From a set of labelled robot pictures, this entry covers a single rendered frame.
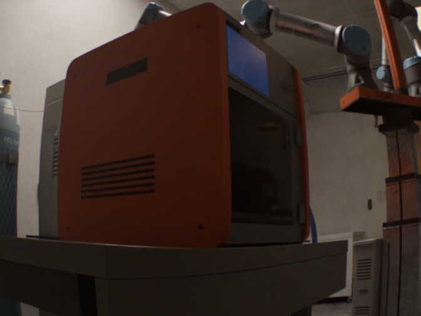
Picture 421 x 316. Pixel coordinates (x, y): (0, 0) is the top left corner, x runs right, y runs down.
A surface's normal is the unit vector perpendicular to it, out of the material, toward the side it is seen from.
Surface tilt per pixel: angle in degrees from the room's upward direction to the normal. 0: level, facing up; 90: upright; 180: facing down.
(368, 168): 90
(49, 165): 90
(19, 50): 90
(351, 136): 90
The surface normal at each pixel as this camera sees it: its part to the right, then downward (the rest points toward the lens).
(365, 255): -0.70, -0.15
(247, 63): 0.83, -0.14
